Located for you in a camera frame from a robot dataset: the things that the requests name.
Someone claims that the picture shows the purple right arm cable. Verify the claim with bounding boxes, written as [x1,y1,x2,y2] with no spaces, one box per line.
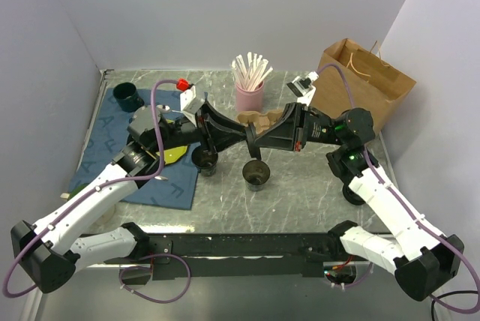
[316,62,480,313]

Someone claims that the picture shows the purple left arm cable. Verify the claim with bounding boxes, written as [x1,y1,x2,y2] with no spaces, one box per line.
[1,79,192,302]

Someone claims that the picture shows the green polka dot plate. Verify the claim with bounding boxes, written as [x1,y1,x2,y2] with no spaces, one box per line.
[163,145,188,166]

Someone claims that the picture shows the pink straw holder cup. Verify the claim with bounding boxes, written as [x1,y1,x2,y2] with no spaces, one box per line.
[235,82,265,113]

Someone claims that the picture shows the brown paper bag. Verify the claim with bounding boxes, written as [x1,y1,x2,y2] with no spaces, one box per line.
[310,38,416,134]

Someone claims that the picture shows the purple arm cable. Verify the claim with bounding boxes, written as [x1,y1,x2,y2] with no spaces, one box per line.
[1,79,192,302]
[316,62,480,313]

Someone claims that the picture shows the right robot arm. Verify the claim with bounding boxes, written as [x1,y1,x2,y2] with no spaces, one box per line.
[246,103,464,302]

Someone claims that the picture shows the brown pulp cup carrier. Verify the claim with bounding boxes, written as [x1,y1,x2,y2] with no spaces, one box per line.
[236,109,284,134]

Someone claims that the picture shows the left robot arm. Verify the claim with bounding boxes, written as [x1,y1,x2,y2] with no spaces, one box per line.
[10,102,247,293]

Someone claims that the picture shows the silver spoon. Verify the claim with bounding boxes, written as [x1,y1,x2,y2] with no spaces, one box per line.
[156,104,181,113]

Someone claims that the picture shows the dark green mug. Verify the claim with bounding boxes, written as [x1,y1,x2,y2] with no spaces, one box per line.
[112,82,145,113]

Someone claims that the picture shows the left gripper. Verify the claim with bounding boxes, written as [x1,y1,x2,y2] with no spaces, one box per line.
[151,98,248,155]

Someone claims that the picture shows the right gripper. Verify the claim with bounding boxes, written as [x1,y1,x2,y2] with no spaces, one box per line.
[253,102,345,152]

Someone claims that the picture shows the white paper straws bundle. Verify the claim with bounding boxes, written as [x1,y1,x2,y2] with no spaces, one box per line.
[231,52,274,92]

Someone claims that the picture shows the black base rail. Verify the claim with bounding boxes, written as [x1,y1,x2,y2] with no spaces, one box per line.
[106,232,349,281]

